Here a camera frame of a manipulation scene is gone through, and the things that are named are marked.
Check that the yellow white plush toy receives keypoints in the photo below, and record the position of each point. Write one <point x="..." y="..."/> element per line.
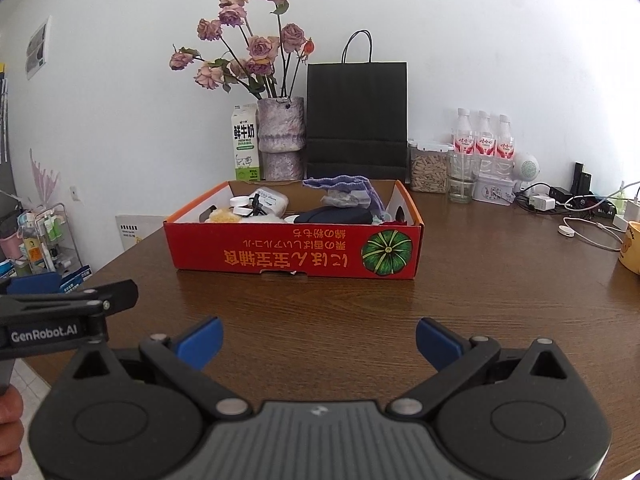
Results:
<point x="222" y="216"/>

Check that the white wall charger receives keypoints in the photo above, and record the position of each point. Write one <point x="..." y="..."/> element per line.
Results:
<point x="622" y="221"/>

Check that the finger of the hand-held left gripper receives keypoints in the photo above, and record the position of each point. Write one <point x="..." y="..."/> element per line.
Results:
<point x="35" y="282"/>
<point x="65" y="300"/>

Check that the yellow mug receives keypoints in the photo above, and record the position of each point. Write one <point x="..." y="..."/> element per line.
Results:
<point x="631" y="247"/>

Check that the navy zip pouch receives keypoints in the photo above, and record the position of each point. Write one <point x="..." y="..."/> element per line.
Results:
<point x="335" y="216"/>

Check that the black upright device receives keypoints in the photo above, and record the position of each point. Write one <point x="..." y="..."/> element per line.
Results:
<point x="582" y="180"/>

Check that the clear seed container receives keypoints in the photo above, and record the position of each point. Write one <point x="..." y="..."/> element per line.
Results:
<point x="428" y="170"/>

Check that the white panel with sticker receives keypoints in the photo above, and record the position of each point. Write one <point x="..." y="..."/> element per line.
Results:
<point x="137" y="230"/>

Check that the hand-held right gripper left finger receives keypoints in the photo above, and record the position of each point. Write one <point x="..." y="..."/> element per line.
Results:
<point x="202" y="342"/>

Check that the white cube charger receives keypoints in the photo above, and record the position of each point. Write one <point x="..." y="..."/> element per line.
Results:
<point x="542" y="203"/>

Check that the red cardboard box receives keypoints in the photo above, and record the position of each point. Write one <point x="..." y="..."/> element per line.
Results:
<point x="280" y="252"/>

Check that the black paper bag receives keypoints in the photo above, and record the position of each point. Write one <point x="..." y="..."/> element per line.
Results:
<point x="357" y="110"/>

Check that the clear plastic lidded tub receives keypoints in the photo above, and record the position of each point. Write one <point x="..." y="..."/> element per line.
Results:
<point x="272" y="200"/>

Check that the white floral tin box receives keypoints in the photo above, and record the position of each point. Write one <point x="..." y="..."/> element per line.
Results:
<point x="492" y="191"/>

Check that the dried rose bouquet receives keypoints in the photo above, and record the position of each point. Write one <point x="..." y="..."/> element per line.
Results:
<point x="260" y="47"/>

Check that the red label water bottle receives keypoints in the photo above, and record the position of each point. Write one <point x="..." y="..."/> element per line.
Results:
<point x="484" y="140"/>
<point x="505" y="142"/>
<point x="463" y="137"/>

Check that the black power adapter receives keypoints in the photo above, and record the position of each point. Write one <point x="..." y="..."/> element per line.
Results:
<point x="560" y="192"/>

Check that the white wall socket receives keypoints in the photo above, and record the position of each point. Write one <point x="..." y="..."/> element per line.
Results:
<point x="75" y="192"/>

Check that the person's left hand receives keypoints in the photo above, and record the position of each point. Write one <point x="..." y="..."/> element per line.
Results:
<point x="10" y="430"/>

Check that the blue white carton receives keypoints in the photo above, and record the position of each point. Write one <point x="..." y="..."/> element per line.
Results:
<point x="75" y="277"/>

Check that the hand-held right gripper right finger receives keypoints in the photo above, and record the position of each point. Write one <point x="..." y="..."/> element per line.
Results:
<point x="440" y="342"/>

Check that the wall poster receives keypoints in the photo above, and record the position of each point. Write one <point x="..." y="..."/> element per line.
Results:
<point x="39" y="47"/>

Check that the purple mottled vase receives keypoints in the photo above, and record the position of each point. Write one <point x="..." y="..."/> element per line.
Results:
<point x="281" y="135"/>

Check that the white round speaker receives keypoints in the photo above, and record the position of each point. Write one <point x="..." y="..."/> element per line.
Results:
<point x="526" y="167"/>

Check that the black power strip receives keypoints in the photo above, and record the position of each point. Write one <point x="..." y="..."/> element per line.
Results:
<point x="595" y="205"/>

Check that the purple knitted pouch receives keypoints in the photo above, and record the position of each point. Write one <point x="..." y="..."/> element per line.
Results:
<point x="345" y="182"/>

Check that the white green milk carton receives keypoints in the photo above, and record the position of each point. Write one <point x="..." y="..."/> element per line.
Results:
<point x="245" y="145"/>

